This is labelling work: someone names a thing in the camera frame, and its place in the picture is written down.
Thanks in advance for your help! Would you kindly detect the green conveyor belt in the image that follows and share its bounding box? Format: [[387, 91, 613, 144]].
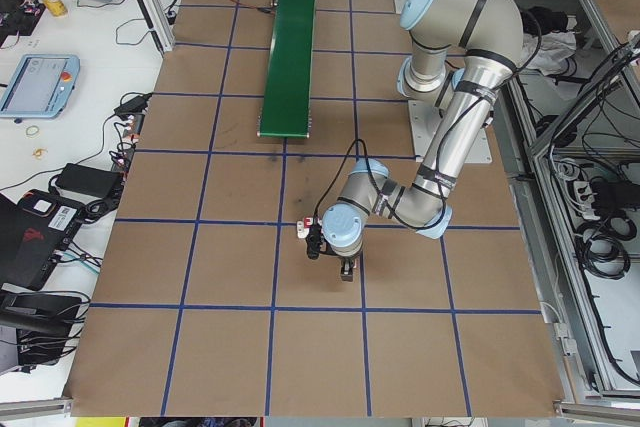
[[256, 0, 321, 141]]

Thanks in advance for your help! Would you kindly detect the white power strip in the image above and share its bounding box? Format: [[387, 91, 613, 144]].
[[569, 179, 596, 221]]

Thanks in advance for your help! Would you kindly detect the power strip with plugs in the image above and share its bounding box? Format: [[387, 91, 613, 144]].
[[110, 112, 147, 176]]

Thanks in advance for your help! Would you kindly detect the black power brick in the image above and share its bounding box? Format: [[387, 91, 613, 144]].
[[592, 179, 629, 211]]

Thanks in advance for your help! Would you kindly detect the large black power adapter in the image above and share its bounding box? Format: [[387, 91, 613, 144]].
[[57, 162, 125, 200]]

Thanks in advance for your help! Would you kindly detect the aluminium profile bar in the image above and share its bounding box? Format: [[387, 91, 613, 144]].
[[552, 398, 640, 421], [0, 395, 75, 421]]

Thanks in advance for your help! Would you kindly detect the white cloth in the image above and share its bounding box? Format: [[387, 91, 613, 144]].
[[514, 31, 581, 76]]

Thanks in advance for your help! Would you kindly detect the black cloth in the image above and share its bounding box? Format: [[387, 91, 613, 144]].
[[512, 5, 571, 36]]

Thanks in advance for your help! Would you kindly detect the black desk device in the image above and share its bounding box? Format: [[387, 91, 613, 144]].
[[0, 291, 92, 378]]

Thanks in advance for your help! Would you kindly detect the black case with red print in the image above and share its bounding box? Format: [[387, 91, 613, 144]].
[[0, 189, 87, 292]]

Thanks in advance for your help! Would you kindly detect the light blue teach pendant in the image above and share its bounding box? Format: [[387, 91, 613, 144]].
[[0, 53, 81, 122]]

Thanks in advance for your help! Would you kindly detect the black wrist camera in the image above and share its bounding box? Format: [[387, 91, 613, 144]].
[[305, 224, 326, 262]]

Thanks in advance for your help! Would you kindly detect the white circuit breaker red switch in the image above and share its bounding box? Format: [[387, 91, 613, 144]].
[[295, 216, 321, 240]]

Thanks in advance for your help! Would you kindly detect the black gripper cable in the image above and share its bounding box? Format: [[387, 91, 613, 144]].
[[313, 6, 546, 241]]

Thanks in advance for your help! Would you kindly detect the metal bar frame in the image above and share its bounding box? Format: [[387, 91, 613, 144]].
[[462, 0, 640, 403]]

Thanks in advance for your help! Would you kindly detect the black cable coil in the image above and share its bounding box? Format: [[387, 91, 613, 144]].
[[574, 216, 634, 281]]

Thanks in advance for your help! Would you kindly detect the red conveyor wire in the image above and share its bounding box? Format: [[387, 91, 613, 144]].
[[183, 0, 275, 16]]

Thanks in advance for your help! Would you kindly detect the aluminium post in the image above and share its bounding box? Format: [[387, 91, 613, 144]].
[[112, 0, 176, 54]]

